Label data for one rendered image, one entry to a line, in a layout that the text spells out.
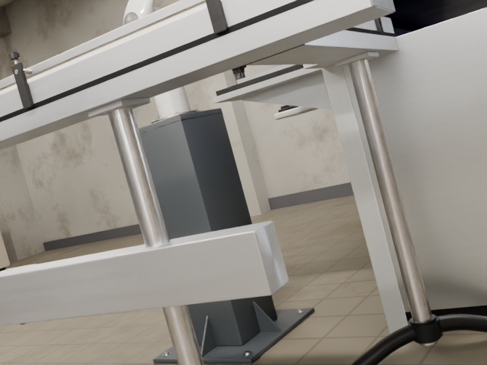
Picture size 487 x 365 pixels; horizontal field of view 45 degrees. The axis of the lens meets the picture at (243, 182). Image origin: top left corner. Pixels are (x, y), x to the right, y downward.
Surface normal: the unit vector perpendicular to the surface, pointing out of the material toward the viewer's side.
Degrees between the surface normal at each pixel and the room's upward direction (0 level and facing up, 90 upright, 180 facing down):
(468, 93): 90
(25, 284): 90
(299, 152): 90
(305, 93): 90
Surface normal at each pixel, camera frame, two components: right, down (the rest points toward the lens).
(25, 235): 0.79, -0.18
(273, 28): -0.47, 0.18
